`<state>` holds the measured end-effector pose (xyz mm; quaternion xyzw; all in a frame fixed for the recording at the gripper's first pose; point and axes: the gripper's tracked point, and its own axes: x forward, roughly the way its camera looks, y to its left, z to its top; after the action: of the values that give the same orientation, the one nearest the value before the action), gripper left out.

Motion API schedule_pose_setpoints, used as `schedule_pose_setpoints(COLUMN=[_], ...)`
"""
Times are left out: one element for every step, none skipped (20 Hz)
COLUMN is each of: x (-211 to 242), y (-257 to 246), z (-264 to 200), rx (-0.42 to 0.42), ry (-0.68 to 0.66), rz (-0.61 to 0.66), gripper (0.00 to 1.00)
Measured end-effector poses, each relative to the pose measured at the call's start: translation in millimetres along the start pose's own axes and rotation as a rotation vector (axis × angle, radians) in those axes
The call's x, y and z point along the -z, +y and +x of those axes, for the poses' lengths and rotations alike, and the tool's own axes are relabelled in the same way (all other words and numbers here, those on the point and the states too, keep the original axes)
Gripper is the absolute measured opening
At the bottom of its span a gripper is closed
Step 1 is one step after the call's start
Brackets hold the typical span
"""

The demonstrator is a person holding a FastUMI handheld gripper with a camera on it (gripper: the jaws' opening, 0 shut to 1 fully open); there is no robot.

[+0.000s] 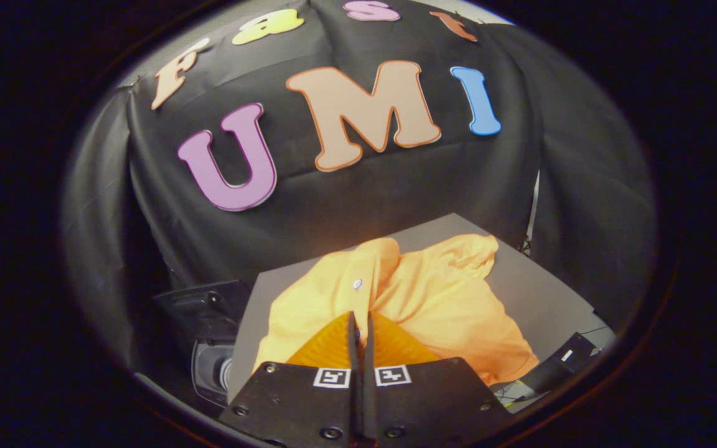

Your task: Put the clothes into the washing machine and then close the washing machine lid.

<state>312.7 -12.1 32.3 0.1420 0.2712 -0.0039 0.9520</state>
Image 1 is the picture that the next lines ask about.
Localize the grey washing machine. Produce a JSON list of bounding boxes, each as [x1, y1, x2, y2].
[[192, 339, 238, 409]]

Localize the orange shirt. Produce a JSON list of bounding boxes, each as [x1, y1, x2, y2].
[[253, 235, 540, 386]]

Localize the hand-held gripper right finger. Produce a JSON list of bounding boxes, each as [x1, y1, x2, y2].
[[362, 311, 515, 448]]

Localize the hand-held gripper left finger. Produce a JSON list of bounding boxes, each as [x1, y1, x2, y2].
[[218, 311, 362, 448]]

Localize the white cabinet with grey top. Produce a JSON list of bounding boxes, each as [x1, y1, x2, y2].
[[228, 213, 614, 414]]

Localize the tangled floor cables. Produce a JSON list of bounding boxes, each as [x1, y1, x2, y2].
[[494, 378, 530, 409]]

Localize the black backdrop cloth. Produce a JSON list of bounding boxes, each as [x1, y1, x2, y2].
[[63, 0, 658, 374]]

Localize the black device box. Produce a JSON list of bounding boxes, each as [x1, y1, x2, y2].
[[523, 333, 597, 394]]

